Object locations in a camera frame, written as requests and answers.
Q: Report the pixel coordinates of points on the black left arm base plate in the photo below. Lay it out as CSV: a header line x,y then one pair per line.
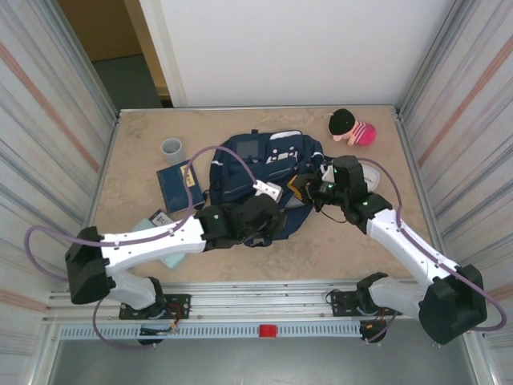
x,y
180,306

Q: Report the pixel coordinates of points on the small black white card pack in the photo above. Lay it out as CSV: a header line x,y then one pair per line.
x,y
160,218

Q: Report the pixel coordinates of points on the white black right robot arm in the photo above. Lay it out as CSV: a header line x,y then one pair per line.
x,y
401,240

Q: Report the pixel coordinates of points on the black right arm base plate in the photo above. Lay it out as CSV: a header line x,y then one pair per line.
x,y
340,305

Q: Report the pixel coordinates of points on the navy blue backpack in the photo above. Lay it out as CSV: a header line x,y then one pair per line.
x,y
232,188

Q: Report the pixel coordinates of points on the grey plastic cup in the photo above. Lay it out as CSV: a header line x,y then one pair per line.
x,y
173,150

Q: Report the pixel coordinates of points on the white round case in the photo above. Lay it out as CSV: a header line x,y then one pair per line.
x,y
372,178

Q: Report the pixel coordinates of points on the aluminium rail frame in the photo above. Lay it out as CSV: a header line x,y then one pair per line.
x,y
260,302

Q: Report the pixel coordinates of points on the navy blue book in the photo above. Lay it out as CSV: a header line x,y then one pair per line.
x,y
172,192

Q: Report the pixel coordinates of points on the pink plush doll black hair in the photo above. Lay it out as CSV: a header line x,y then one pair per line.
x,y
360,134

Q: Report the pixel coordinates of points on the wooden door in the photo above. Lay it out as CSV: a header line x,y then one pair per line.
x,y
108,32

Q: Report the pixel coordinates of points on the red button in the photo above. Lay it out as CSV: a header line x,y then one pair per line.
x,y
267,331

